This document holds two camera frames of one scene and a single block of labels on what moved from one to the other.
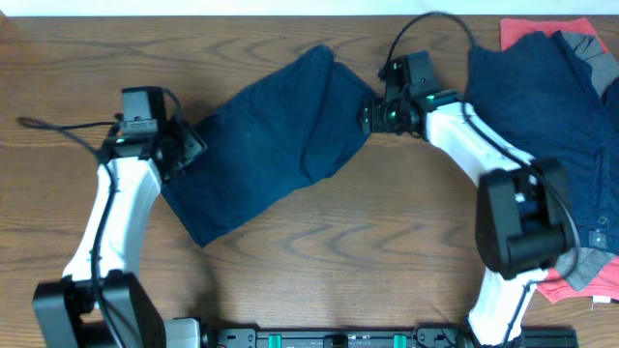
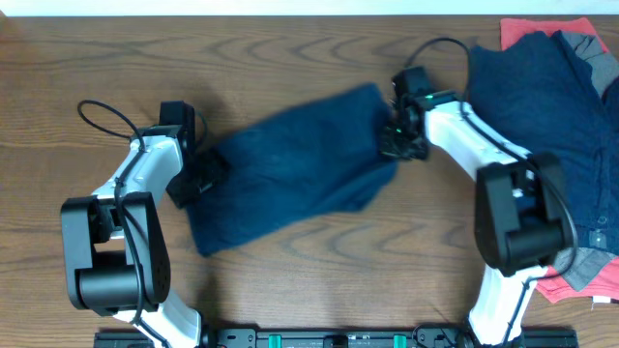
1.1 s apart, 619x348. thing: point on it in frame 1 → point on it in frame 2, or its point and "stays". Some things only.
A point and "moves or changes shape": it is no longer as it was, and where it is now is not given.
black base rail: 226,335 stays
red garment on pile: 604,285 stays
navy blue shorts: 279,137 moves or changes shape
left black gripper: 193,144 → 216,175
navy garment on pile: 538,95 stays
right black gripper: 373,116 → 388,147
